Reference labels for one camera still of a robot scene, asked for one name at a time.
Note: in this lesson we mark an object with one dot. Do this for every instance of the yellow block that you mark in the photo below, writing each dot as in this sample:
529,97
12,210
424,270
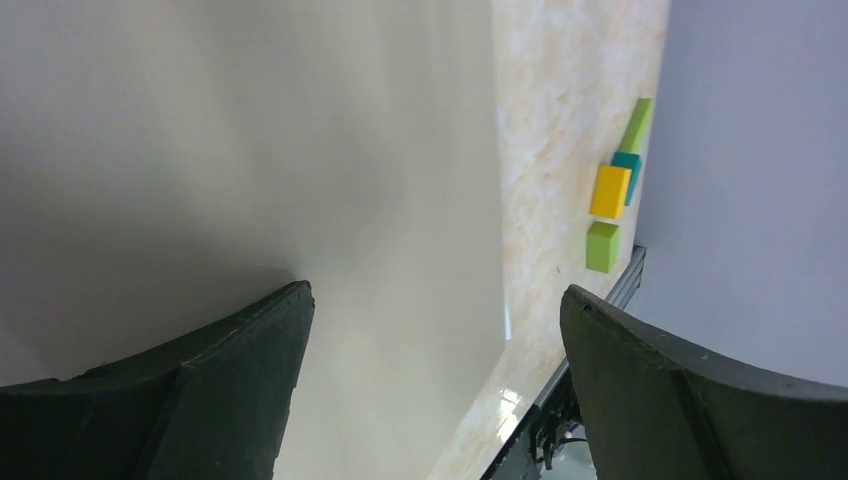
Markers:
610,191

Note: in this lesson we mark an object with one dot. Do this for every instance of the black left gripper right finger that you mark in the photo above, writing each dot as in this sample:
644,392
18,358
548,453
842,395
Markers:
656,406

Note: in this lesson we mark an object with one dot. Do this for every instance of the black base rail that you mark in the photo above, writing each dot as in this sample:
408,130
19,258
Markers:
539,435

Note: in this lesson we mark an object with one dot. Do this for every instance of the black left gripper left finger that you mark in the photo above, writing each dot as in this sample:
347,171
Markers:
211,404

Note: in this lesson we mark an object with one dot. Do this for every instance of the light green block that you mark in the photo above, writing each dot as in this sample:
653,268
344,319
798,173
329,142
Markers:
638,126

